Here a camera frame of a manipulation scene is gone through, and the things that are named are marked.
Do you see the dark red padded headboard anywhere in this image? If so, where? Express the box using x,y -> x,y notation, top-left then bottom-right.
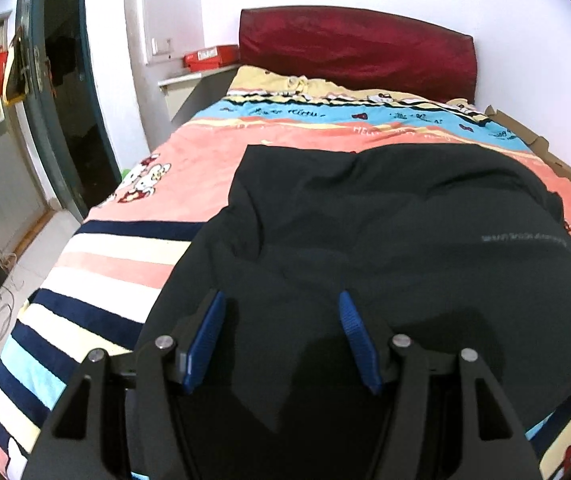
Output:
239,6 -> 477,106

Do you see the black hooded puffer jacket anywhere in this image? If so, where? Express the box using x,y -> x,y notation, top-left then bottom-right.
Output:
126,144 -> 571,480

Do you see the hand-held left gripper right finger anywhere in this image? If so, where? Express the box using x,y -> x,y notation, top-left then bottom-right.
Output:
338,289 -> 542,480

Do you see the dark teal door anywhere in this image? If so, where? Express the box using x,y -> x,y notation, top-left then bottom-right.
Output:
16,0 -> 126,223

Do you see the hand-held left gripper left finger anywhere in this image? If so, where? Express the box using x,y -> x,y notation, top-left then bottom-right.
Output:
22,289 -> 228,480

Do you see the striped cartoon printed blanket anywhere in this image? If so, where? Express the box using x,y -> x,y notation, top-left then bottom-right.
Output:
0,65 -> 571,480

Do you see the dark hanging bag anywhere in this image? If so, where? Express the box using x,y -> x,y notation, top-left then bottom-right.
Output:
3,30 -> 32,107

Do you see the red flat box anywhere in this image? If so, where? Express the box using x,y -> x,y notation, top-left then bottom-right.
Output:
184,45 -> 240,73

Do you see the white bedside table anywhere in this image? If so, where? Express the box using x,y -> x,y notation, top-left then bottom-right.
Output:
158,66 -> 240,123

